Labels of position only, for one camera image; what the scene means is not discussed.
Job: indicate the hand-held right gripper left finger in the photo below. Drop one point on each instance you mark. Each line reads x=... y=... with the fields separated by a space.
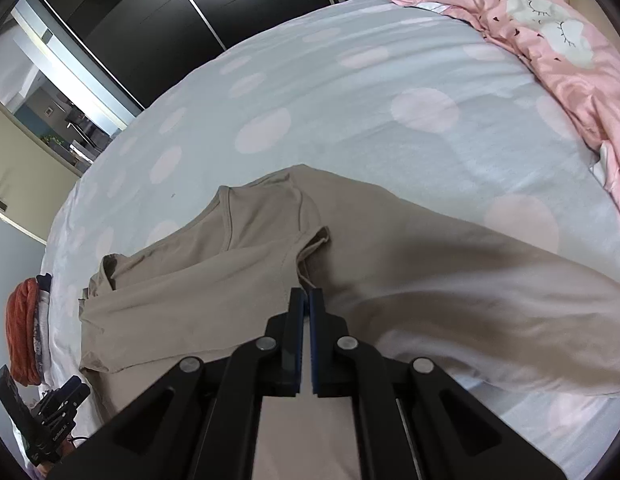
x=299 y=345

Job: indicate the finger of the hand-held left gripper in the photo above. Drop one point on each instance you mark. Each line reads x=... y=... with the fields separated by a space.
x=12 y=405

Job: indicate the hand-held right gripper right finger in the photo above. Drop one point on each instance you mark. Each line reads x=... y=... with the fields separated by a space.
x=317 y=350

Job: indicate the beige shirt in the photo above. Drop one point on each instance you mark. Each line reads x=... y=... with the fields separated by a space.
x=390 y=285

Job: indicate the orange folded cloth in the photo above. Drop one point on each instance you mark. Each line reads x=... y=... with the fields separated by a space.
x=22 y=330

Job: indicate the bed with dotted sheet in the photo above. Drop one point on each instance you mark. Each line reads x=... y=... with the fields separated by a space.
x=340 y=110

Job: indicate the cream room door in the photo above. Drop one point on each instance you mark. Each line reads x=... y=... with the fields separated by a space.
x=24 y=160

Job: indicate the black sliding wardrobe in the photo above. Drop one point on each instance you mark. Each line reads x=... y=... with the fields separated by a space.
x=139 y=20

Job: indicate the pink cloud print duvet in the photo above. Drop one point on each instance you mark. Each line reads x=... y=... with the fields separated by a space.
x=555 y=35

